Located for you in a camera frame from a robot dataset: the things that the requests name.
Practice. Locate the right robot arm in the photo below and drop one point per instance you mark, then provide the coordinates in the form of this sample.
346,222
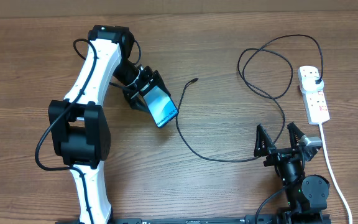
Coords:
306,194

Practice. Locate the white power strip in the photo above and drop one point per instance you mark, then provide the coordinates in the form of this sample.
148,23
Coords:
315,102

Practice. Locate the blue Galaxy smartphone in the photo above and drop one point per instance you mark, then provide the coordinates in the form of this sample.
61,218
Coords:
161,106

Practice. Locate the white charger plug adapter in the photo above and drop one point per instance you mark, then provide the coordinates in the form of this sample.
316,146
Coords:
309,85

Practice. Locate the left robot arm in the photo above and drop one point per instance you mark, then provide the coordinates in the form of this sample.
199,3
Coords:
78,126

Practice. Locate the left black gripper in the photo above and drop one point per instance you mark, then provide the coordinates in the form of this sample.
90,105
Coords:
137,102

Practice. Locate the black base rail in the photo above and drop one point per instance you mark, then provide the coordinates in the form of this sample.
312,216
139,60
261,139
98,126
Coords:
194,221

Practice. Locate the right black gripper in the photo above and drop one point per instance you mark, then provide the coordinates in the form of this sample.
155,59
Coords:
276,154

